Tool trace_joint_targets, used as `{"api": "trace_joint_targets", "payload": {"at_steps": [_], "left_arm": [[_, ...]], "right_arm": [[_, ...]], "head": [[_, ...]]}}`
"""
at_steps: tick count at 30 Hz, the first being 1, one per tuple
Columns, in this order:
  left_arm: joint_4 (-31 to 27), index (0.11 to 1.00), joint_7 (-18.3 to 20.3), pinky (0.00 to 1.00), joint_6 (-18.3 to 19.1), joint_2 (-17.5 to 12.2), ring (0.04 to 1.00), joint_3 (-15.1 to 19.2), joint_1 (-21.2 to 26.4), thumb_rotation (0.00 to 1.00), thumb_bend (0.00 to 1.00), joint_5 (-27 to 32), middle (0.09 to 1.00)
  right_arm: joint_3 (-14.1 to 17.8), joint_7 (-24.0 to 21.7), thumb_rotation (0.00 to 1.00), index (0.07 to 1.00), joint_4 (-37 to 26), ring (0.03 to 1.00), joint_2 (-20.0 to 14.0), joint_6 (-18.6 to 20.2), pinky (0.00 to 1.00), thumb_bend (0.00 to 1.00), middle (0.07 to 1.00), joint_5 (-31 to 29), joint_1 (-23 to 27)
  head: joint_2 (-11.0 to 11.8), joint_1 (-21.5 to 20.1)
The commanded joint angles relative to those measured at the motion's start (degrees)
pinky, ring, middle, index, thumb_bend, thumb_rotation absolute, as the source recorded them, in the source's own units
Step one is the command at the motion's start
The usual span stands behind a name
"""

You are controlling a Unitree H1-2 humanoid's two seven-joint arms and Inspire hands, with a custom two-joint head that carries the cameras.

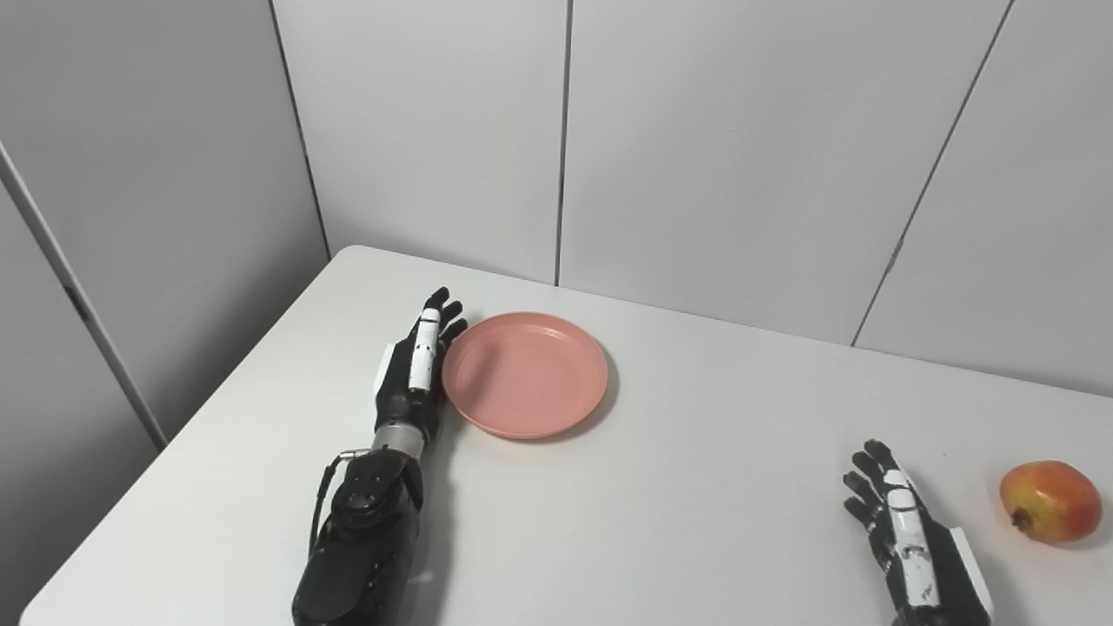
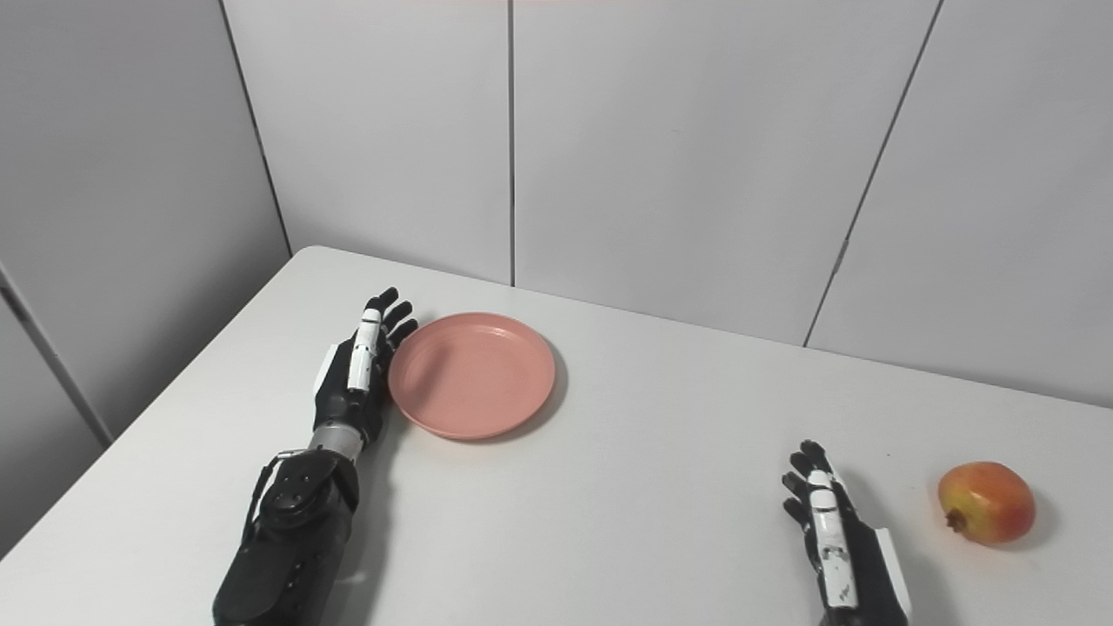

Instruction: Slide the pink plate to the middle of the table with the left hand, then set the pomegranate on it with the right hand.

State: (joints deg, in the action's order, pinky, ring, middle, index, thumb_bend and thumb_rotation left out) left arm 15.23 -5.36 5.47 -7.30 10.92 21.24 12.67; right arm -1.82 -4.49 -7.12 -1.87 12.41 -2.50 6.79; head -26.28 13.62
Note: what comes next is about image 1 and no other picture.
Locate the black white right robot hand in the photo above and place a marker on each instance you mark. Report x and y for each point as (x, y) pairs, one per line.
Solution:
(948, 574)

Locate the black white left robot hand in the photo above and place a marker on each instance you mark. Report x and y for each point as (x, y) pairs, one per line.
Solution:
(400, 382)

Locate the pink round plate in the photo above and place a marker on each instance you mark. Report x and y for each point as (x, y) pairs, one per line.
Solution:
(526, 374)

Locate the red yellow pomegranate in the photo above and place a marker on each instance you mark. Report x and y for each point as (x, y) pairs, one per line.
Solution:
(1052, 500)

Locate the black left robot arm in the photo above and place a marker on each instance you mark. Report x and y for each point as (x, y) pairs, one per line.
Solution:
(361, 556)

